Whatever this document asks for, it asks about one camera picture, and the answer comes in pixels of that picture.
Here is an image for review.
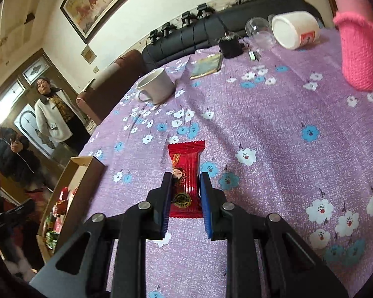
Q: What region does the black leather sofa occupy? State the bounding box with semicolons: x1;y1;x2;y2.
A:
141;0;325;72

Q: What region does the bottle in pink knitted sleeve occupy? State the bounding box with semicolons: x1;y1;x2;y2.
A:
332;0;373;92

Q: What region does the white mug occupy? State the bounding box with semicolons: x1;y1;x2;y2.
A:
134;68;176;104

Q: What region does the white jar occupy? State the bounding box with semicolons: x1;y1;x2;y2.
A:
271;10;321;50

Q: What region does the brown armchair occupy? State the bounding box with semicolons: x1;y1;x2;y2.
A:
76;49;146;126

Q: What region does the clear glass cup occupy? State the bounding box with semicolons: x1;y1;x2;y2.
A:
245;17;272;38
255;33;279;51

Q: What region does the person's left forearm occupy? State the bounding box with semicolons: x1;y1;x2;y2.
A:
0;248;36;283

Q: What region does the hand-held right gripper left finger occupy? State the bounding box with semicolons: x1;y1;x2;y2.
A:
29;171;174;298

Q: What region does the pile of snack packets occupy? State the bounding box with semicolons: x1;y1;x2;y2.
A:
44;186;78;250

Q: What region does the red figure print snack packet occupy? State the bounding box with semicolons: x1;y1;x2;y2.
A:
168;141;206;219

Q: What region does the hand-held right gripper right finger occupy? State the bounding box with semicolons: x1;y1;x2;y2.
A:
199;172;350;298

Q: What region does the small notebook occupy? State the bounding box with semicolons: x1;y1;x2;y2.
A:
189;53;223;79

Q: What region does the black holder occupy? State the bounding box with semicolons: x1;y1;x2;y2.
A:
216;34;243;59

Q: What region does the beige wall plaque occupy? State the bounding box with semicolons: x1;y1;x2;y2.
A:
81;44;97;64

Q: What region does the cardboard box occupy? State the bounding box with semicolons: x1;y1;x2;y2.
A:
37;155;105;264

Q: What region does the framed wall painting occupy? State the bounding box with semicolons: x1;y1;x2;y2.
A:
60;0;160;44

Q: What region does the purple floral tablecloth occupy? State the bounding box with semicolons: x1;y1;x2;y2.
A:
45;26;373;298

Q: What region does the wooden glass door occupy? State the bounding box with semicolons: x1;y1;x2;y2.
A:
0;48;81;162

